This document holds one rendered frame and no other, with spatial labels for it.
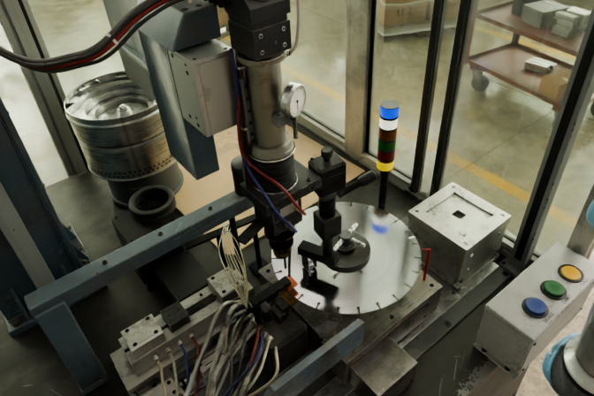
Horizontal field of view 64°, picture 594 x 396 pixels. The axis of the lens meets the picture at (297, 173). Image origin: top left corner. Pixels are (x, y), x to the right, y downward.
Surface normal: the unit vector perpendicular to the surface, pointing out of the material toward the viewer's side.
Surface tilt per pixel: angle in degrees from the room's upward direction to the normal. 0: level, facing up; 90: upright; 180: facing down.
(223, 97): 90
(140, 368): 90
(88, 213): 0
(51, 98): 90
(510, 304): 0
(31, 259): 90
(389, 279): 0
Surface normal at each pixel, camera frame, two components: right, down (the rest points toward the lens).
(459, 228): -0.05, -0.79
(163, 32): -0.70, -0.05
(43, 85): 0.62, 0.46
